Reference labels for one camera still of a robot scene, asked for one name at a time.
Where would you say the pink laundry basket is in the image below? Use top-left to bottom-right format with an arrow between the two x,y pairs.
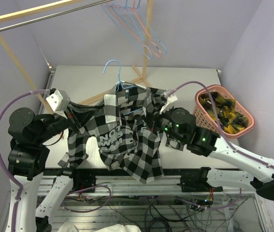
193,85 -> 255,138

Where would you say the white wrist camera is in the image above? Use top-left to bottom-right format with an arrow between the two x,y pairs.
159,90 -> 178,115
46,89 -> 70,114

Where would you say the wooden clothes rack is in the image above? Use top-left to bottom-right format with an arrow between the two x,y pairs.
0,0 -> 154,113

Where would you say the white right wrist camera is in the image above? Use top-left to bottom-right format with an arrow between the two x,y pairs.
159,90 -> 178,115

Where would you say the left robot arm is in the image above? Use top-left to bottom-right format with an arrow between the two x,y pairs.
6,103 -> 99,232

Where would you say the purple cable under table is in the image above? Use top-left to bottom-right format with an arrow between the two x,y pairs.
61,185 -> 113,213

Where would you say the black white checked shirt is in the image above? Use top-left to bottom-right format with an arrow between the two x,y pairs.
67,86 -> 166,184

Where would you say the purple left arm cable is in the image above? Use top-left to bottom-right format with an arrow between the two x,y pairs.
0,88 -> 55,232

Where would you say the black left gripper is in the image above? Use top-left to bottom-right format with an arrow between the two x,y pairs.
34,99 -> 99,143

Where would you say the yellow black checked garment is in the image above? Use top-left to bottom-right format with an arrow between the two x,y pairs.
198,91 -> 249,134

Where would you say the metal hanging rod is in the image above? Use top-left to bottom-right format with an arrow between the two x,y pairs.
0,0 -> 111,32

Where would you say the red wire hanger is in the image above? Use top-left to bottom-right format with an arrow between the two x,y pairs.
107,0 -> 163,58

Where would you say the blue wire hanger on rack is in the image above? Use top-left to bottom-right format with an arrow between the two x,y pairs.
101,0 -> 153,60

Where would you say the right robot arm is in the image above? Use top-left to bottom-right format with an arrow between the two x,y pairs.
153,108 -> 274,201

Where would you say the white cloth under table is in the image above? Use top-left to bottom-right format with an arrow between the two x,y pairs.
58,222 -> 141,232

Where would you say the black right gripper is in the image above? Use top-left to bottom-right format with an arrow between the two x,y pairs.
142,103 -> 186,144

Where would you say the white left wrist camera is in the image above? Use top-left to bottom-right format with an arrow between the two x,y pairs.
46,89 -> 70,114

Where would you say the blue wire hanger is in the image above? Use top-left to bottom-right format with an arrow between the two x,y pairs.
101,59 -> 147,120
101,0 -> 153,60

